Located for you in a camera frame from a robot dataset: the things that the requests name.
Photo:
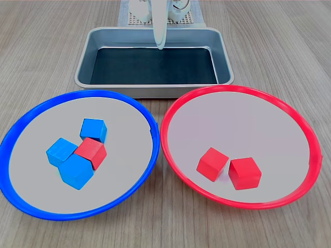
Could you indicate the red cube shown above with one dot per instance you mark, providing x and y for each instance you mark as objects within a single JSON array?
[
  {"x": 90, "y": 151},
  {"x": 244, "y": 174},
  {"x": 212, "y": 164}
]

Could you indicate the red-rimmed white plate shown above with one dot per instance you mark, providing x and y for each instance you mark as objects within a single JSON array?
[{"x": 232, "y": 116}]

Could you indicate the grey cloth mat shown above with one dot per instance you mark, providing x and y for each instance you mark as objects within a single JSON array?
[{"x": 199, "y": 15}]

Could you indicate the steel tray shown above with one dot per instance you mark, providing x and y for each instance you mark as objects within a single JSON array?
[{"x": 85, "y": 64}]

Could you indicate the blue cube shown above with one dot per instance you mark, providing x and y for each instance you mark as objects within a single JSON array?
[
  {"x": 93, "y": 129},
  {"x": 58, "y": 152},
  {"x": 76, "y": 173}
]

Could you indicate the pale perforated base plate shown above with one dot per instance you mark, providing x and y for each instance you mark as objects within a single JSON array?
[{"x": 184, "y": 20}]

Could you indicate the blue-rimmed white plate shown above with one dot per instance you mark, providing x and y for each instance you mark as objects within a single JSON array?
[{"x": 124, "y": 155}]

